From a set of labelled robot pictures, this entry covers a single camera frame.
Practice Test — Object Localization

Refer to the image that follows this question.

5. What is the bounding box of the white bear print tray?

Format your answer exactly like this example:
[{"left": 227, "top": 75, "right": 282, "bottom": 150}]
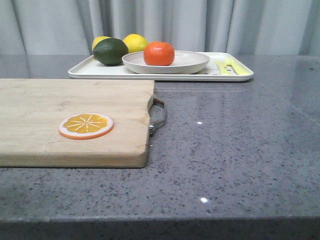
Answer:
[{"left": 68, "top": 52, "right": 254, "bottom": 82}]

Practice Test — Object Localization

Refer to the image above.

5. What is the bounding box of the green lime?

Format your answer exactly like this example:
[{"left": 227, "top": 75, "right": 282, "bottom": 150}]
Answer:
[{"left": 93, "top": 37, "right": 129, "bottom": 66}]

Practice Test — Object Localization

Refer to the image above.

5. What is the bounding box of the grey curtain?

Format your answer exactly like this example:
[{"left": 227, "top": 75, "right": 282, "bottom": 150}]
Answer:
[{"left": 0, "top": 0, "right": 320, "bottom": 56}]

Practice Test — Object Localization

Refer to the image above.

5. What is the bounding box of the yellow plastic knife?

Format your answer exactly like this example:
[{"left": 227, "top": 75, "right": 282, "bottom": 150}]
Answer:
[{"left": 214, "top": 60, "right": 232, "bottom": 75}]

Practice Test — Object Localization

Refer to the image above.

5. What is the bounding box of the wooden cutting board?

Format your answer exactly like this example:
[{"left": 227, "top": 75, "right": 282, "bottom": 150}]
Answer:
[{"left": 0, "top": 78, "right": 155, "bottom": 168}]

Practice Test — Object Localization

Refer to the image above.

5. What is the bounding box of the orange fruit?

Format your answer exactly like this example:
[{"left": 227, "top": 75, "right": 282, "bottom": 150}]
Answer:
[{"left": 143, "top": 41, "right": 175, "bottom": 66}]

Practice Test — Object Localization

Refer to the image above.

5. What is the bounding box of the yellow plastic fork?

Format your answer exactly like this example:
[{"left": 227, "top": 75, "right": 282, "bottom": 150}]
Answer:
[{"left": 224, "top": 57, "right": 250, "bottom": 76}]

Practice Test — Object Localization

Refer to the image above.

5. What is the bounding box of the right yellow lemon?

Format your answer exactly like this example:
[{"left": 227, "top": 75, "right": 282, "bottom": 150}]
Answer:
[{"left": 123, "top": 33, "right": 149, "bottom": 53}]

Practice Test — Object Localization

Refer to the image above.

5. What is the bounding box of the yellow lemon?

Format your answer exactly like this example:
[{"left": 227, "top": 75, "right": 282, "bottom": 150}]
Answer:
[
  {"left": 123, "top": 33, "right": 149, "bottom": 53},
  {"left": 91, "top": 36, "right": 111, "bottom": 52}
]

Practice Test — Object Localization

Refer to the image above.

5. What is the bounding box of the orange slice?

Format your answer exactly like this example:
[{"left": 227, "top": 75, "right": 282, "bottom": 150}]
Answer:
[{"left": 58, "top": 113, "right": 114, "bottom": 140}]

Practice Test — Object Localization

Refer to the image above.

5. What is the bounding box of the left yellow lemon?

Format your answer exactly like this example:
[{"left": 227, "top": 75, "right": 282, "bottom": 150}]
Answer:
[{"left": 91, "top": 36, "right": 111, "bottom": 52}]

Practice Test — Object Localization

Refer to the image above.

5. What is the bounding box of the metal cutting board handle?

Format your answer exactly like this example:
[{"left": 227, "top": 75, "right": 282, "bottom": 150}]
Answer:
[{"left": 148, "top": 96, "right": 167, "bottom": 135}]

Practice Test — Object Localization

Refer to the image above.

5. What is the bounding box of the white round plate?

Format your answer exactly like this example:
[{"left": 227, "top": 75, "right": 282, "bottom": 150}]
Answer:
[{"left": 122, "top": 50, "right": 210, "bottom": 75}]

